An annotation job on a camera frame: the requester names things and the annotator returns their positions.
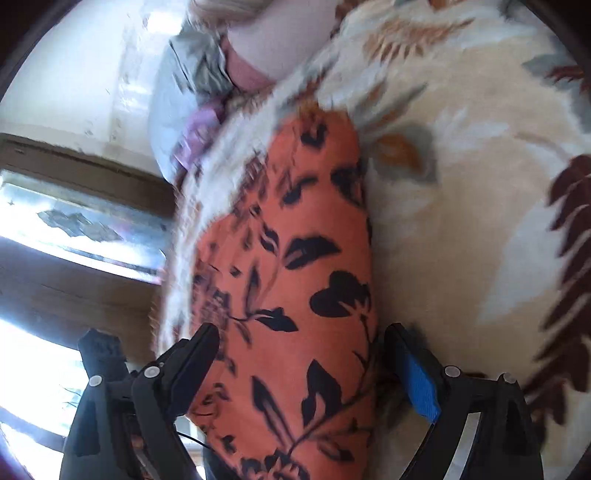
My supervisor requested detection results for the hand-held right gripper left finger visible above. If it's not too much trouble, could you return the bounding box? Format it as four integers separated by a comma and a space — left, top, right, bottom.
59, 323, 220, 480

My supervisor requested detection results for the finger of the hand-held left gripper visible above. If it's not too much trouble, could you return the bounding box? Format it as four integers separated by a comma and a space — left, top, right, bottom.
78, 328, 134, 385

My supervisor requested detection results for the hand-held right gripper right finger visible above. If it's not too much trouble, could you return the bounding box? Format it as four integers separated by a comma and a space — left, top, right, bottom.
383, 323, 546, 480

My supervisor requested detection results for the orange black floral garment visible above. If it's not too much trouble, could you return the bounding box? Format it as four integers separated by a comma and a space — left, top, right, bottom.
187, 108, 384, 480

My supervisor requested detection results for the patterned glass pane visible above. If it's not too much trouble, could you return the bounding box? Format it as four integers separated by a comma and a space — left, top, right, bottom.
0, 168, 174, 282

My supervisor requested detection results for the cream leaf print blanket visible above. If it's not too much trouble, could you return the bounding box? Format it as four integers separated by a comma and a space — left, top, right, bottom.
150, 0, 591, 480

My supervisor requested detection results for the purple cloth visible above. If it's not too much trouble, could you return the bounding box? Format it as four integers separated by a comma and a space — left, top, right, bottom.
171, 102, 227, 169

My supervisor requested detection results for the light blue sheet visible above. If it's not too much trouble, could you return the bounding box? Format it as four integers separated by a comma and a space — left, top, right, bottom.
148, 46, 204, 183

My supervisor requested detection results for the grey green cloth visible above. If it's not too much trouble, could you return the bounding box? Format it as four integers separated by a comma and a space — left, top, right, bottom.
166, 21, 234, 109

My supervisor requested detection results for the pink cloth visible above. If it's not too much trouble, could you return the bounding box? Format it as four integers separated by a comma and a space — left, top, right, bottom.
219, 0, 342, 90

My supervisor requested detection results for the striped beige pillow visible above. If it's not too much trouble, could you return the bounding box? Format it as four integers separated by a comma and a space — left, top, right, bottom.
187, 0, 278, 21

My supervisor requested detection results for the wooden window frame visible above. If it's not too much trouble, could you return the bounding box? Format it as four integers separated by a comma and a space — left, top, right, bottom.
0, 134, 178, 344

